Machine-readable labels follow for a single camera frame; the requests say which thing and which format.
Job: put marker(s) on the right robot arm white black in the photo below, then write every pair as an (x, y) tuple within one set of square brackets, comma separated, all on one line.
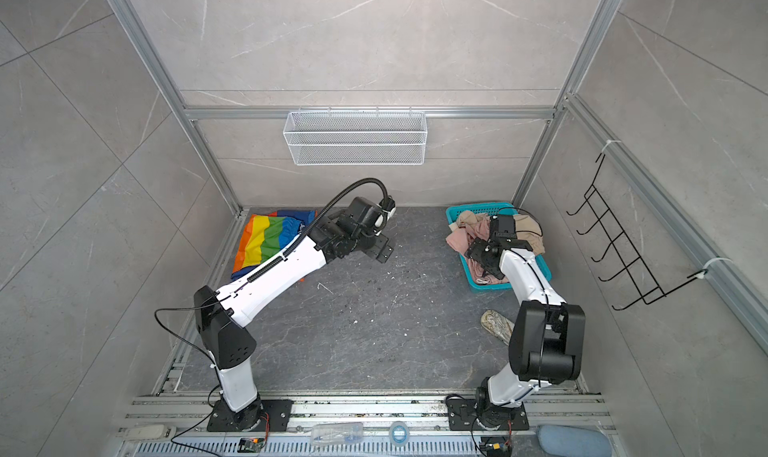
[(546, 341)]

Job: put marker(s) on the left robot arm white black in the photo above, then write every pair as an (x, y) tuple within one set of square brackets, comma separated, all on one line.
[(222, 315)]

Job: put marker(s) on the pink shorts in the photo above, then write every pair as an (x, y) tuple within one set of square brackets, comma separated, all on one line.
[(465, 241)]

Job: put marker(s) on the small circuit board right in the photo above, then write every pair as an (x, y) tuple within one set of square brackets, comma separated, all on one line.
[(495, 447)]

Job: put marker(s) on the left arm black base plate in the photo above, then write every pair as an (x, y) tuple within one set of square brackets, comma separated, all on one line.
[(276, 414)]

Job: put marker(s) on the clear plastic bottle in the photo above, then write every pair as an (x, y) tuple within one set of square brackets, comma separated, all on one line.
[(348, 433)]

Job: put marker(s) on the rainbow striped shorts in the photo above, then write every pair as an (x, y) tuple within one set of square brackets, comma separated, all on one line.
[(265, 235)]

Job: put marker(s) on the blue grey cloth bundle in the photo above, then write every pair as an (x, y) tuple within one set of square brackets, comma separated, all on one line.
[(573, 442)]

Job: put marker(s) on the black wire hook rack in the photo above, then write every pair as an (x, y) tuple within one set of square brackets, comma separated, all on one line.
[(620, 245)]

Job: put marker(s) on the clear tape roll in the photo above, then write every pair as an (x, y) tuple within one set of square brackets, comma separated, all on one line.
[(399, 434)]

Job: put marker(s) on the white wire mesh wall basket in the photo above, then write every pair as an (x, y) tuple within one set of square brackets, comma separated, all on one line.
[(356, 137)]

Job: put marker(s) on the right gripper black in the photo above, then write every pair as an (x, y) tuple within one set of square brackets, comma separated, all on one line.
[(476, 251)]

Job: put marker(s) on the teal plastic laundry basket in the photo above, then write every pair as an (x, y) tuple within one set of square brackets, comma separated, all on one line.
[(492, 208)]

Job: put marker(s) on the folded patterned beige shorts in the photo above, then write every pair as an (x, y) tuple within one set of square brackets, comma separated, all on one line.
[(497, 325)]

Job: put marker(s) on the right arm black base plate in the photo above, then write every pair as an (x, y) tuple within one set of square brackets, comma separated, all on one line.
[(466, 414)]

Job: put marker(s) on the small circuit board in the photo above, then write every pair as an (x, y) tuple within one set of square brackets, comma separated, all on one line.
[(495, 447), (251, 445)]

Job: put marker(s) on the small circuit board left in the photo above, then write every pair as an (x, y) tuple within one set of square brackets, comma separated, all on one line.
[(251, 445)]

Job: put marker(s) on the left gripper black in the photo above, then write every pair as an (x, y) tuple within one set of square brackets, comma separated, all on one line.
[(377, 247)]

